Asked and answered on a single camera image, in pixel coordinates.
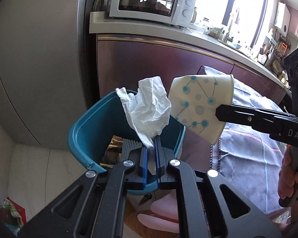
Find white tissue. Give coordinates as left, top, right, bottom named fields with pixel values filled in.
left=116, top=76, right=172, bottom=150

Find paper cup with blue dots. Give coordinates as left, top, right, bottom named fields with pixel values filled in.
left=168, top=74, right=234, bottom=145

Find teal trash bin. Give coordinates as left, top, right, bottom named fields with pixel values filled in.
left=68, top=91, right=186, bottom=195

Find purple kitchen cabinets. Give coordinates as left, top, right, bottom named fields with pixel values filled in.
left=96, top=35, right=292, bottom=154

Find kitchen faucet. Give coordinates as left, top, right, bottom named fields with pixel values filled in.
left=224, top=8, right=240, bottom=43

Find right hand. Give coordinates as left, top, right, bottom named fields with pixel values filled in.
left=278, top=147, right=298, bottom=199

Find gold snack bag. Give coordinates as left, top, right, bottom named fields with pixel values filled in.
left=100, top=135, right=123, bottom=168

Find checked purple table cloth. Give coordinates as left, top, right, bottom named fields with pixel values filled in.
left=197, top=65, right=292, bottom=215

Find white water heater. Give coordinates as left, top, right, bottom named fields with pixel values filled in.
left=275, top=2, right=291, bottom=37

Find white microwave oven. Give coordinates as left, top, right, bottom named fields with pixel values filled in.
left=109, top=0, right=196, bottom=27

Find grey refrigerator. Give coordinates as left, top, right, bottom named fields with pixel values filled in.
left=0, top=0, right=86, bottom=149

